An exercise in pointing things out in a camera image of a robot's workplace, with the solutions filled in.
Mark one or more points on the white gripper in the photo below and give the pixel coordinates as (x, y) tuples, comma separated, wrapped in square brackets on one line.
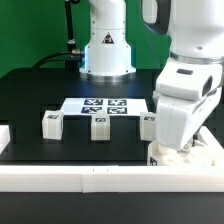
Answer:
[(187, 94)]

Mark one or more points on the white round stool seat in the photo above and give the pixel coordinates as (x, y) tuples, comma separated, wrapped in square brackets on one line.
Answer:
[(197, 154)]

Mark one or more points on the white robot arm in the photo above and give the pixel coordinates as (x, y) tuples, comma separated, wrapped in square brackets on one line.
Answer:
[(184, 39)]

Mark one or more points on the white marker sheet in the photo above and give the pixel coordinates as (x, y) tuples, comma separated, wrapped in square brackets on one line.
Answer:
[(111, 106)]

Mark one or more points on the black pole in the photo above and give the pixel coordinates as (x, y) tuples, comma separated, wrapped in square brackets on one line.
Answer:
[(71, 44)]

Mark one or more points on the white front fence bar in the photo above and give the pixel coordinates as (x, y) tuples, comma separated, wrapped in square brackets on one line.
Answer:
[(90, 179)]

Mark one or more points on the white fence bar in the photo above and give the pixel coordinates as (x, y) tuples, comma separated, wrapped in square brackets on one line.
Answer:
[(90, 179), (4, 137)]

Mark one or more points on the white left fence bar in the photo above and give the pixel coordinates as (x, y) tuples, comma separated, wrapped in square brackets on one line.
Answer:
[(4, 137)]

